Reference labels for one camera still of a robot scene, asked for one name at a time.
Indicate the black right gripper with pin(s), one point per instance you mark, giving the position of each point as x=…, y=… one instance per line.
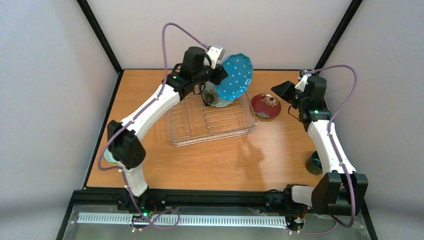
x=292, y=93

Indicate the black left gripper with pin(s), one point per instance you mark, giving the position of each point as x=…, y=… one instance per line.
x=218, y=74

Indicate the light green round plate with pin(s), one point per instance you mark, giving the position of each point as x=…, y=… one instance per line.
x=211, y=98

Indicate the blue polka dot plate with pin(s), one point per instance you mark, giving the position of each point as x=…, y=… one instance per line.
x=240, y=72

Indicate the wire metal dish rack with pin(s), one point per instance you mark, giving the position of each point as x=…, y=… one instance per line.
x=191, y=122

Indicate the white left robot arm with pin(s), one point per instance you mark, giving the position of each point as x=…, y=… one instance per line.
x=124, y=137

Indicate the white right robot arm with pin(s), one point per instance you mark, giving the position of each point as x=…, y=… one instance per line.
x=341, y=190

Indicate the dark red plate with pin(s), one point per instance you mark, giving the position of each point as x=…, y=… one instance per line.
x=266, y=106

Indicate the dark green cup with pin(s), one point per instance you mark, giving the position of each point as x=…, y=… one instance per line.
x=313, y=164

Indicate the green yellow small bowl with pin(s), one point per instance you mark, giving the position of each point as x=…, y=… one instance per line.
x=109, y=157

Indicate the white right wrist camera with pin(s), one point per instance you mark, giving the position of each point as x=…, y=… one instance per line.
x=302, y=80

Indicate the black frame post right rear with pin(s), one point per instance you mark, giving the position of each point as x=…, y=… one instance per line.
x=338, y=32

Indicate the black frame post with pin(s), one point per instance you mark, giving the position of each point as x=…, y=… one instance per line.
x=338, y=32
x=99, y=33

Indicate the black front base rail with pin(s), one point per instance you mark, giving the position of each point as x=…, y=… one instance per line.
x=302, y=222

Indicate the black frame post left rear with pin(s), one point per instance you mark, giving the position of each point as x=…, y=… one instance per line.
x=99, y=33

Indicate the white slotted cable duct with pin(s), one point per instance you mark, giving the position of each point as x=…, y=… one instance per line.
x=184, y=220

